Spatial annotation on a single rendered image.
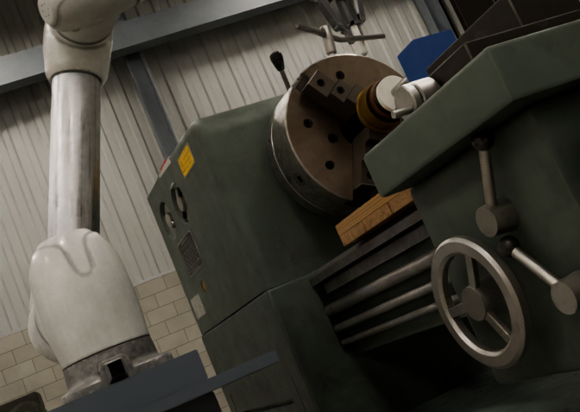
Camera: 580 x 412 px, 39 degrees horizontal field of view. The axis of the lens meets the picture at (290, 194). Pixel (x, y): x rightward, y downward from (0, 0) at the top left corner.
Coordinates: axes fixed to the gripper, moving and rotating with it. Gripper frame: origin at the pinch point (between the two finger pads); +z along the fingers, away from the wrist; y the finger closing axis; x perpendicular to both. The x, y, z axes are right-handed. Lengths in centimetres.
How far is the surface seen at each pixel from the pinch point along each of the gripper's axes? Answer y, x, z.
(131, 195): 181, 987, -231
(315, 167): -28.3, -13.7, 27.5
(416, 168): -45, -71, 44
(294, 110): -27.8, -13.6, 15.6
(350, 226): -33, -27, 42
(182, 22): 318, 900, -438
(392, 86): -15.9, -29.3, 20.9
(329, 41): -12.6, -10.1, 2.2
